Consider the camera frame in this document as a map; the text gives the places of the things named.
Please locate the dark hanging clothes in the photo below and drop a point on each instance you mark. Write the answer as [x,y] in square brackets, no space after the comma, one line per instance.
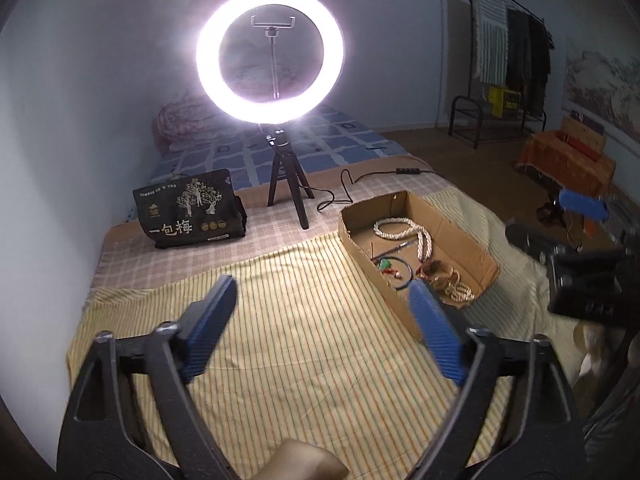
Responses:
[529,60]

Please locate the blue patterned bed sheet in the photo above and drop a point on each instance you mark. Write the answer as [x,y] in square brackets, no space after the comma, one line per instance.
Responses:
[323,139]

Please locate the pink checked blanket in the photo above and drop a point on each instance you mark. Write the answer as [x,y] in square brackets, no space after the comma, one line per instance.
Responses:
[129,259]

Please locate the white ring light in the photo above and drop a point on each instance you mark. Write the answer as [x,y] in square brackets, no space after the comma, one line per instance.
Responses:
[277,111]

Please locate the black clothes rack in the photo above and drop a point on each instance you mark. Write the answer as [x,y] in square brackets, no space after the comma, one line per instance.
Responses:
[469,113]

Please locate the landscape wall painting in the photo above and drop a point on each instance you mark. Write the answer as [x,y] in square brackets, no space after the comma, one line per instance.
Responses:
[601,80]

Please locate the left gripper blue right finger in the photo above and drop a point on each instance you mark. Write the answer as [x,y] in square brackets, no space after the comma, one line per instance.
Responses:
[443,332]

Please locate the white striped hanging garment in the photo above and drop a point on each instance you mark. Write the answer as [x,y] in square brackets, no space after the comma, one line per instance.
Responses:
[491,41]

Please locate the gloved left hand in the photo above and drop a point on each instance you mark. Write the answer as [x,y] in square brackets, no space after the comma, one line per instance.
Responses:
[297,460]

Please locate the black printed snack bag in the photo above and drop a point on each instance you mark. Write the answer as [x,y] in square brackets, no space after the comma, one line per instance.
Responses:
[191,210]

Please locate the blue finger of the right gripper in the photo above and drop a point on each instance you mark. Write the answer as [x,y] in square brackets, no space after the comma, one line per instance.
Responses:
[533,243]
[589,207]

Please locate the yellow striped cloth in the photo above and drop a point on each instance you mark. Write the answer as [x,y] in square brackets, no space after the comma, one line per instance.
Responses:
[312,352]

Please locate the folded floral quilt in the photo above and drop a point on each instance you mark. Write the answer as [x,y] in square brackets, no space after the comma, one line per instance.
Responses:
[188,121]

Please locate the black device on floor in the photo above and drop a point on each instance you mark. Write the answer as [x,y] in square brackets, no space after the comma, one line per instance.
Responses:
[551,212]

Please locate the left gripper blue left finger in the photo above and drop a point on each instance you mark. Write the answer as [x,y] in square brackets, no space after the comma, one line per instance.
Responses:
[202,325]

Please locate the gloved right hand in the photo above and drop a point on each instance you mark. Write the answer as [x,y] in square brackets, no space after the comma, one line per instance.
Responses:
[603,359]

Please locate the black tripod stand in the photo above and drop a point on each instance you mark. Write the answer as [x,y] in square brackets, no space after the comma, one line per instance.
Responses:
[286,166]

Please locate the brown cardboard box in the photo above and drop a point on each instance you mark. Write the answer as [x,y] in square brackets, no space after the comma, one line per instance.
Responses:
[450,245]

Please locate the orange cloth covered stand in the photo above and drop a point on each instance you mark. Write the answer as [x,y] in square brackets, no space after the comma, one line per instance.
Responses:
[573,157]

